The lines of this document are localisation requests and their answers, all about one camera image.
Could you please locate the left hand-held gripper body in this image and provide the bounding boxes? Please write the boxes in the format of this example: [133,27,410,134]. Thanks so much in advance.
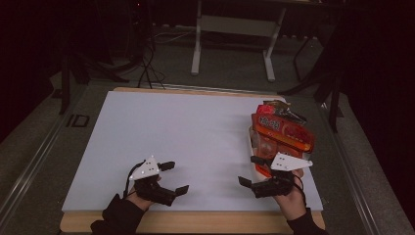
[128,156,179,208]

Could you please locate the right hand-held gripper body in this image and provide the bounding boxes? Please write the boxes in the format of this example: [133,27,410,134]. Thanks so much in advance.
[253,152,314,200]

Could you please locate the white divided tray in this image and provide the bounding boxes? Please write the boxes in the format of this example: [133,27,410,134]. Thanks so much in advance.
[249,126,315,181]

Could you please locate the large orange snack packet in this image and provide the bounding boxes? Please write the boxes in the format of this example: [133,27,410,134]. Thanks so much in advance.
[251,112,316,179]

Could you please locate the red and black packet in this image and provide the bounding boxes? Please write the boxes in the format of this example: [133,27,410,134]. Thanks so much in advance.
[255,99,308,126]

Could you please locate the person's left hand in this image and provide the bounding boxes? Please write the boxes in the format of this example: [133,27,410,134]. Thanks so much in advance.
[126,186,155,212]

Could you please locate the person's right hand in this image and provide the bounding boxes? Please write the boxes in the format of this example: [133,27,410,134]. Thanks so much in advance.
[274,168,309,221]

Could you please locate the wooden table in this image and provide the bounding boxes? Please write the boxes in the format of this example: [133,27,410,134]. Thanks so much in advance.
[59,86,327,235]

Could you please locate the black metal stand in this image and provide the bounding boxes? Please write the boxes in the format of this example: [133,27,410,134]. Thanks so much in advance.
[58,48,129,116]
[278,32,345,133]

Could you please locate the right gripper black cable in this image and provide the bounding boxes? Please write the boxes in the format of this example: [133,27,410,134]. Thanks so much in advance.
[292,175,308,210]

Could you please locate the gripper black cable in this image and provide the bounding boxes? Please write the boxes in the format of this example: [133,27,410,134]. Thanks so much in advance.
[292,175,308,210]
[122,160,147,199]

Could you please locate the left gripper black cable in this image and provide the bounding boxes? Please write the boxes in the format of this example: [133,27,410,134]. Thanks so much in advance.
[122,160,147,199]

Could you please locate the metal floor rail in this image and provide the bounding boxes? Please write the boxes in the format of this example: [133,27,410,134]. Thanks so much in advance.
[317,102,384,235]
[0,111,68,226]

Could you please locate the black rectangular floor bracket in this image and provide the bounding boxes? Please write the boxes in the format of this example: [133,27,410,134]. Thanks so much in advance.
[66,114,91,128]

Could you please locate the black floor cables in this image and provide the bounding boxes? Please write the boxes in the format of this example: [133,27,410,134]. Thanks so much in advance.
[136,28,166,90]

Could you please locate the white floor cable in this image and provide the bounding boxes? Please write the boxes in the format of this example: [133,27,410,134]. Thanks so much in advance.
[152,24,198,45]

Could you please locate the white desk frame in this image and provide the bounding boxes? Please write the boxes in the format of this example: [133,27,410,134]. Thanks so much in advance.
[190,0,288,83]

